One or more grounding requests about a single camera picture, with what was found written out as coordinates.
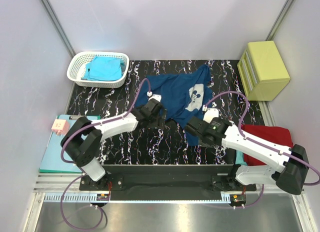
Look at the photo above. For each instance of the white plastic basket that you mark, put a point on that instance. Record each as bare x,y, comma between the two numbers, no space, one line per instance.
76,69

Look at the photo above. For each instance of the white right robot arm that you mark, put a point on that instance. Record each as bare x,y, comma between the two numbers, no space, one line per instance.
286,167

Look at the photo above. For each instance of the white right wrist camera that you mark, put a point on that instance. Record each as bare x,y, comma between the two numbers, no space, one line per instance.
209,113

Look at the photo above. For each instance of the light blue t-shirt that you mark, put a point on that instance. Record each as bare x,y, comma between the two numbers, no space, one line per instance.
103,68

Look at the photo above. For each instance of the yellow-green drawer box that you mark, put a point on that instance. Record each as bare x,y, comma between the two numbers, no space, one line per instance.
262,71

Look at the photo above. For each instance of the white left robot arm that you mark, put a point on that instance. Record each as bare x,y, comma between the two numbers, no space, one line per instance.
83,139

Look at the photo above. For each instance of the dark blue t-shirt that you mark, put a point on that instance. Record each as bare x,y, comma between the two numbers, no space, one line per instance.
183,95

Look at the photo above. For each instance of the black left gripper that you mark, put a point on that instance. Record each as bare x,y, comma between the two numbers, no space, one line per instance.
158,115

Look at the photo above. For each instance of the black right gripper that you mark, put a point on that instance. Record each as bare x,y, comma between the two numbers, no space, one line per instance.
200,142

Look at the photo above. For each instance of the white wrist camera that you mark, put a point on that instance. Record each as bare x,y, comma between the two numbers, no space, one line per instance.
209,113
153,96

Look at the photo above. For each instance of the pink small box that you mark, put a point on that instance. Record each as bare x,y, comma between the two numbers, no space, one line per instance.
60,127

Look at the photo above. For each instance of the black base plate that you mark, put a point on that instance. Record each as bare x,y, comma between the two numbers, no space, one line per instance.
160,183

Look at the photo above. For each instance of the teal folded cloth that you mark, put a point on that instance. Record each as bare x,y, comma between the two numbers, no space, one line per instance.
239,159

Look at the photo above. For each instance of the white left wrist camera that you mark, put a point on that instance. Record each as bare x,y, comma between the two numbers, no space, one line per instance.
153,96

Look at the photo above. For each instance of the red folded t-shirt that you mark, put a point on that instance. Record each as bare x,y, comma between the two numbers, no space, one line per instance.
271,135

